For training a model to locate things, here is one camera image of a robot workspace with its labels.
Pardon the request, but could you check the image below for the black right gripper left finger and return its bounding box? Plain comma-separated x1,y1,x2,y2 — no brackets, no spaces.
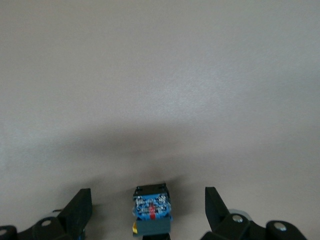
0,188,94,240

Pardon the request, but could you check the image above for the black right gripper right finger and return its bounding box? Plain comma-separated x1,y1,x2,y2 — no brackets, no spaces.
199,186,309,240

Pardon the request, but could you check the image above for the red push button switch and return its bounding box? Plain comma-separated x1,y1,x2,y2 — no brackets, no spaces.
131,183,174,238

